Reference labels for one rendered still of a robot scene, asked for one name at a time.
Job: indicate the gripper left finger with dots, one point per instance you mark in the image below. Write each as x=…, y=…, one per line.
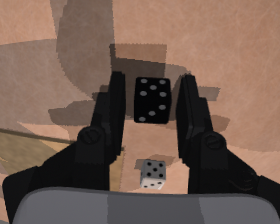
x=88, y=158

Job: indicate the tan flat mat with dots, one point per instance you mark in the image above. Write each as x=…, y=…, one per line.
x=20, y=151

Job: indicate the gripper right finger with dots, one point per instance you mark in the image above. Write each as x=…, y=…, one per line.
x=213, y=169

